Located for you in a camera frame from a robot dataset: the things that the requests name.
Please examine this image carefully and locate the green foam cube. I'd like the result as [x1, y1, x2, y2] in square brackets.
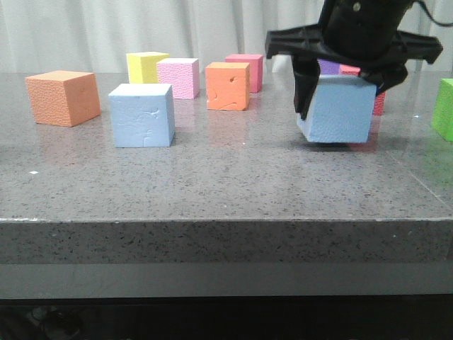
[431, 78, 453, 142]

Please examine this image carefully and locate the textured light blue foam cube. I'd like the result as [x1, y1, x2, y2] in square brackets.
[297, 74, 376, 143]

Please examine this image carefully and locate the rear red foam cube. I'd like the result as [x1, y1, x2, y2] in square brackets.
[225, 54, 263, 93]

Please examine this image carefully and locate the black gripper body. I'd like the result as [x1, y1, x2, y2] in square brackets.
[265, 1, 443, 69]

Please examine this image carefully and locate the large orange foam cube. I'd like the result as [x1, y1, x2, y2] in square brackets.
[25, 70, 101, 127]

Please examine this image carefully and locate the smooth light blue foam cube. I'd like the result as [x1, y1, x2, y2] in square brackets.
[108, 84, 176, 148]

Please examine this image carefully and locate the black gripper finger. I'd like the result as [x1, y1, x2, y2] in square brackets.
[292, 55, 321, 120]
[357, 58, 408, 93]

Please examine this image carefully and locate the red foam cube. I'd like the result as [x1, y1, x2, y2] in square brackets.
[225, 54, 263, 93]
[339, 64, 386, 115]

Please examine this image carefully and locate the purple foam cube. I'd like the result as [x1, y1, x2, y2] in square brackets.
[318, 59, 340, 75]

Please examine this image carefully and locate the right red foam cube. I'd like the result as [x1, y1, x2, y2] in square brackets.
[339, 64, 386, 115]

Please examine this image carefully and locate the pink foam cube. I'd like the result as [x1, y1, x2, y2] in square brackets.
[156, 57, 200, 99]

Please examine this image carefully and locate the small orange foam cube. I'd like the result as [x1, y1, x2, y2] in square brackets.
[205, 62, 250, 111]

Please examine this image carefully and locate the grey curtain backdrop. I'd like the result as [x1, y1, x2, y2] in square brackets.
[0, 0, 453, 74]

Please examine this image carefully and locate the yellow foam cube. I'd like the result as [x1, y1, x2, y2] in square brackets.
[126, 52, 170, 84]

